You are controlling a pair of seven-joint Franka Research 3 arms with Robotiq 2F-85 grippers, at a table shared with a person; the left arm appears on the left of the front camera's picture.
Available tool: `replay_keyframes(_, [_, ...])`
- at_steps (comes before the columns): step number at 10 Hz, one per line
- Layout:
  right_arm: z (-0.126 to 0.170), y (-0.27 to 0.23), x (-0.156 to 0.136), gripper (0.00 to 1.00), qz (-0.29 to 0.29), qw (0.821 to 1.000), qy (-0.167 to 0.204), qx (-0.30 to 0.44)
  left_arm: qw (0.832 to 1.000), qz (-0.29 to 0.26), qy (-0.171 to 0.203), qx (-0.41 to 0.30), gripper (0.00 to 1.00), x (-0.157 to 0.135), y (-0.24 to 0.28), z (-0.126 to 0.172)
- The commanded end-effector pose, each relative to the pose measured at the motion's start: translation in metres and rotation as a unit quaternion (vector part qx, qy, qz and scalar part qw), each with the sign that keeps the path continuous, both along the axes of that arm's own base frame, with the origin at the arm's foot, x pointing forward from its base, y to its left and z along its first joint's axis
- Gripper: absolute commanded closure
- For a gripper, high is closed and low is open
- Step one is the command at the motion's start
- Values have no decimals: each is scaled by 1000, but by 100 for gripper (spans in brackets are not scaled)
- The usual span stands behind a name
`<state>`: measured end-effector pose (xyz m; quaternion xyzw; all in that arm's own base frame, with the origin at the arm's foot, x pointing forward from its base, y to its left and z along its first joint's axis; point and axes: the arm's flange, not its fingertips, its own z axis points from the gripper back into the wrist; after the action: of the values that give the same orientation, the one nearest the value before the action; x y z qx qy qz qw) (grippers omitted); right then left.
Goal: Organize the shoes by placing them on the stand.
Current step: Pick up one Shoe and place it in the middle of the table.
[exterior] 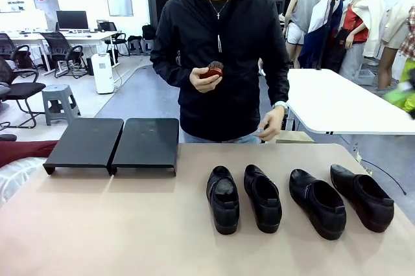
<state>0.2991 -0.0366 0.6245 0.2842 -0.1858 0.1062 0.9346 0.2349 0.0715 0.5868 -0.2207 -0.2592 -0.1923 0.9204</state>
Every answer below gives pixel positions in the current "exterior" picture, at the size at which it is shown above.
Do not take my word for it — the mannequin in red top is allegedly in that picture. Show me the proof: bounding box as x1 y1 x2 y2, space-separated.
338 0 370 79

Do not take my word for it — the large gray plastic stool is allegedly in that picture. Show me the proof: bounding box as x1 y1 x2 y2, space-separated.
41 84 81 127

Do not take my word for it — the white air purifier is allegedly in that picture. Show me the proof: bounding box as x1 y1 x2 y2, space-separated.
91 52 115 95

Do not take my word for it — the mannequin in cream jacket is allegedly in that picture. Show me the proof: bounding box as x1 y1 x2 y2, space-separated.
350 0 386 60

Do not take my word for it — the white plastic-wrapped bundle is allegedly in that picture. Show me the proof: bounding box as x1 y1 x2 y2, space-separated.
0 156 46 207

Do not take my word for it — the gray plastic basket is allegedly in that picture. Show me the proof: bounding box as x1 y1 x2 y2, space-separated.
355 68 377 86

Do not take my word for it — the black computer monitor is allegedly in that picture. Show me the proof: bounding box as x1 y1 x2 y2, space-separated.
56 10 89 30

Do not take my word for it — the black metal shoe stand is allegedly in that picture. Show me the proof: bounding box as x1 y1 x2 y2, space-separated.
110 117 180 177
43 117 125 176

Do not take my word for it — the person's right hand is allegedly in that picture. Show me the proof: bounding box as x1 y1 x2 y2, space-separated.
190 67 224 94

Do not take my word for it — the black smooth pointed shoe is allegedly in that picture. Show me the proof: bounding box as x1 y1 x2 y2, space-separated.
289 168 347 241
329 164 396 233

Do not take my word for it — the black textured buckle-strap shoe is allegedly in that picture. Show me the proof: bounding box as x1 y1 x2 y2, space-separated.
243 164 284 234
206 165 241 235

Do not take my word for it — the person's left hand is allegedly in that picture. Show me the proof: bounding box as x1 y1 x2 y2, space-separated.
252 107 286 143

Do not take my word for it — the beige cardboard box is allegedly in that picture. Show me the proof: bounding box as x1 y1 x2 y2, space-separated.
275 130 315 144

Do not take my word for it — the red-brown shoe brush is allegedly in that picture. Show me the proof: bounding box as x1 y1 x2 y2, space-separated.
200 61 225 80

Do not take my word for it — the black backpack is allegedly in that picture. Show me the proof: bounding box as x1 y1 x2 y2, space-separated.
141 25 157 40

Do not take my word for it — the mannequin in gray tank top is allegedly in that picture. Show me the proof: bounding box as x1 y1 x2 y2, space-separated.
281 0 324 69

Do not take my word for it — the long white office desk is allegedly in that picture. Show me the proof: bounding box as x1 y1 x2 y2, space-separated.
0 30 121 73

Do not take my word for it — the mannequin with bucket hat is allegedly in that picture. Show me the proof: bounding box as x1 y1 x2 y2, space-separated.
377 0 415 89

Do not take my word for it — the gray wall poster red mark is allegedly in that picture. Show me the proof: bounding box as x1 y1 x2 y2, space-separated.
32 0 61 11

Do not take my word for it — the person in black jacket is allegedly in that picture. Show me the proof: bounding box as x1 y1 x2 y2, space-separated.
150 0 291 144

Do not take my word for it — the white folding table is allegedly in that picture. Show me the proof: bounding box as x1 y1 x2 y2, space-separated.
287 67 415 136

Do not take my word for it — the person in lime-green trousers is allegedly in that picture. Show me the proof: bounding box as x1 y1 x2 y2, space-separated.
384 62 415 111

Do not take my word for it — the person's right forearm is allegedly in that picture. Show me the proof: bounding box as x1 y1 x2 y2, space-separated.
150 57 198 91

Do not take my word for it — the silver cross necklace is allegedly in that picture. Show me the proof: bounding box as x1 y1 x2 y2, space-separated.
207 0 231 20

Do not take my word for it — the mannequin in white navy jacket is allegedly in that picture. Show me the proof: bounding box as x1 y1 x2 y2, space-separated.
298 0 344 69

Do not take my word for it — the black mesh office chair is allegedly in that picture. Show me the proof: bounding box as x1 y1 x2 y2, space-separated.
0 32 32 69
41 32 88 79
103 21 130 56
0 57 46 130

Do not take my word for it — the red garment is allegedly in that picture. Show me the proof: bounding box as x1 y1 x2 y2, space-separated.
0 139 59 168

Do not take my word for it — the thin black floor cable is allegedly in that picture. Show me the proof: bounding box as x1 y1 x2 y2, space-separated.
361 159 408 196

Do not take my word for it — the person's left forearm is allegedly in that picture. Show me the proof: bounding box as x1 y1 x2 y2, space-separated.
265 62 291 108

